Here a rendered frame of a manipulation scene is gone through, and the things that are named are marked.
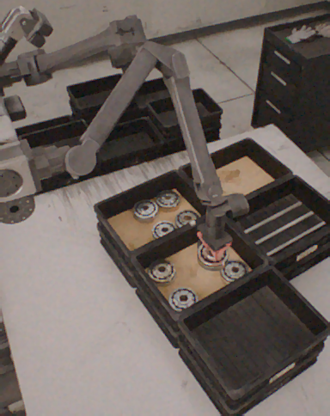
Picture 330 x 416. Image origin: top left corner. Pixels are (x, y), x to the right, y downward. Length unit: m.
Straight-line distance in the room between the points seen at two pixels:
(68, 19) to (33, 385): 3.41
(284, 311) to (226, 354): 0.27
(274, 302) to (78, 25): 3.42
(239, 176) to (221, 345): 0.83
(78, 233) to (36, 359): 0.58
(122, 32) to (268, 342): 1.09
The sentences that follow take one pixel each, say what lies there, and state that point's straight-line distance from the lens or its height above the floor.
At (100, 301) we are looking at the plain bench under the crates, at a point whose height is 0.70.
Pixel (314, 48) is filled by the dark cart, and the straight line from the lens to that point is 3.14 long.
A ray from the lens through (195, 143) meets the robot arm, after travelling 1.36.
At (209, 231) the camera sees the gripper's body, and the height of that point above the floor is 1.18.
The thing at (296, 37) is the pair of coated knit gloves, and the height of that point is 0.88.
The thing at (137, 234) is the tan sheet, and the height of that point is 0.83.
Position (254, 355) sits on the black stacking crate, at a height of 0.83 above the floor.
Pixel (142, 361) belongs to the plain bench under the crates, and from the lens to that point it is 1.73.
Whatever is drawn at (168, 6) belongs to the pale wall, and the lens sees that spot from 4.84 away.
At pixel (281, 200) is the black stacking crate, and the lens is 2.06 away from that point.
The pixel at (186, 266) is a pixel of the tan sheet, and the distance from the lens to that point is 1.78.
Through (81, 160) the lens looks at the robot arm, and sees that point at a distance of 1.24.
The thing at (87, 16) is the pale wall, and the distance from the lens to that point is 4.56.
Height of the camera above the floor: 2.26
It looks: 45 degrees down
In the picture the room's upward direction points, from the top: 1 degrees counter-clockwise
